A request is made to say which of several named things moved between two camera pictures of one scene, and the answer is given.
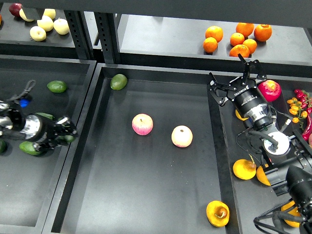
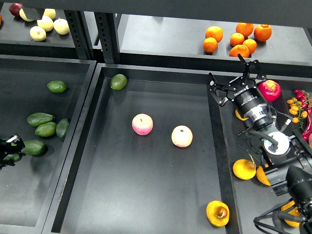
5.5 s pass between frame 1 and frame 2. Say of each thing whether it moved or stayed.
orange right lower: stayed
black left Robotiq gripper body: moved
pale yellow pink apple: stayed
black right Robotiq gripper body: stayed
